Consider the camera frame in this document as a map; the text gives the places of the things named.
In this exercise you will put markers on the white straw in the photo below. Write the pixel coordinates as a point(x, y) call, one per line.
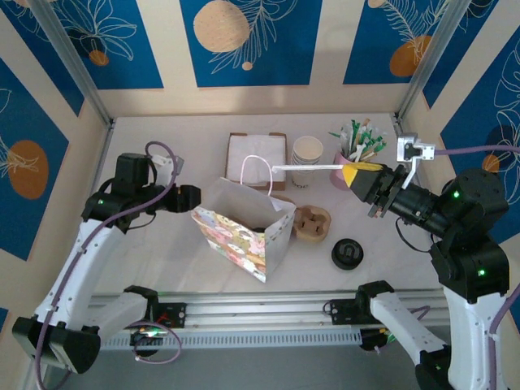
point(357, 153)
point(308, 167)

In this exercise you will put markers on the white printed paper bag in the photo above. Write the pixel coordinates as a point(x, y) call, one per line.
point(239, 243)

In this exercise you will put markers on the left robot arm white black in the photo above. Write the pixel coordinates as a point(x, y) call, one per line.
point(81, 276)

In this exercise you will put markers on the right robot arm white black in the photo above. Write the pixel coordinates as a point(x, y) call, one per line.
point(471, 337)

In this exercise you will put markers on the pink plastic cup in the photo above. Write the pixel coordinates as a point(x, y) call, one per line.
point(339, 174)

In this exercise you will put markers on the green white wrapped stirrer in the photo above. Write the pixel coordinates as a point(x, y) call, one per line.
point(336, 135)
point(380, 145)
point(355, 132)

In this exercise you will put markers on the wooden stirrer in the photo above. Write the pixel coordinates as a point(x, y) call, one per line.
point(367, 126)

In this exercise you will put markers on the white paper cup stack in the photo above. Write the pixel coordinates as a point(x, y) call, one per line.
point(306, 148)

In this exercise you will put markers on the brown pulp cup carrier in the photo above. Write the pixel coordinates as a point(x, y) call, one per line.
point(313, 223)

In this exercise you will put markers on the black cup lid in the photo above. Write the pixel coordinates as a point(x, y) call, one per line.
point(347, 254)

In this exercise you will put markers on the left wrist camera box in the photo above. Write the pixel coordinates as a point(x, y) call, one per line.
point(164, 162)

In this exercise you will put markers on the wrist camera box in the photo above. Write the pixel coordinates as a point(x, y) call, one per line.
point(164, 162)
point(406, 146)

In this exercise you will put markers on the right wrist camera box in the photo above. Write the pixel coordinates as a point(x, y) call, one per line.
point(406, 146)

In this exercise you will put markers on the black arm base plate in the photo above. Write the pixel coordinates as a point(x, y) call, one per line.
point(341, 313)
point(172, 315)

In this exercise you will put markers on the aluminium front rail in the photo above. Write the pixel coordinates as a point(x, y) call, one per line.
point(260, 304)

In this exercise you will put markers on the aluminium frame post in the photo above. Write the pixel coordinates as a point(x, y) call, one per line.
point(434, 57)
point(73, 61)

